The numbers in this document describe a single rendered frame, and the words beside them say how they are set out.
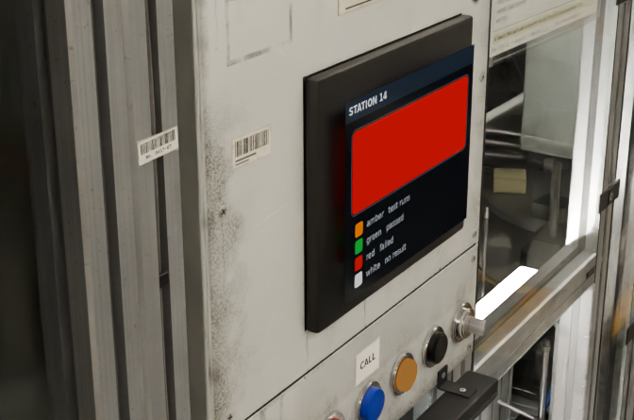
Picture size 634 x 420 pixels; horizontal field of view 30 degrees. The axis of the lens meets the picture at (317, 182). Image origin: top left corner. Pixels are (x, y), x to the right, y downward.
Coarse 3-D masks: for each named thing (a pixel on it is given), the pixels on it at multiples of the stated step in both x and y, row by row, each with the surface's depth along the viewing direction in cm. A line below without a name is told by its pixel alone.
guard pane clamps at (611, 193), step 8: (616, 0) 140; (624, 0) 142; (616, 184) 153; (608, 192) 151; (616, 192) 154; (600, 200) 149; (608, 200) 151; (600, 208) 149; (632, 328) 173; (632, 336) 174
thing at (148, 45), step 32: (128, 0) 68; (160, 0) 70; (128, 32) 68; (160, 32) 71; (128, 64) 69; (160, 64) 71; (128, 96) 70; (160, 96) 72; (128, 128) 70; (160, 128) 73; (160, 160) 74; (160, 192) 74; (160, 224) 75; (160, 256) 76; (160, 288) 76; (160, 320) 76; (160, 352) 77; (544, 352) 172; (160, 384) 78; (544, 384) 174; (160, 416) 78; (480, 416) 179; (544, 416) 179
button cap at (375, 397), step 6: (372, 390) 101; (378, 390) 101; (366, 396) 100; (372, 396) 100; (378, 396) 101; (384, 396) 102; (366, 402) 100; (372, 402) 100; (378, 402) 101; (366, 408) 100; (372, 408) 100; (378, 408) 102; (366, 414) 100; (372, 414) 101; (378, 414) 102
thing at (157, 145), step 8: (176, 128) 74; (152, 136) 72; (160, 136) 73; (168, 136) 73; (176, 136) 74; (144, 144) 71; (152, 144) 72; (160, 144) 73; (168, 144) 73; (176, 144) 74; (144, 152) 72; (152, 152) 72; (160, 152) 73; (168, 152) 74; (144, 160) 72
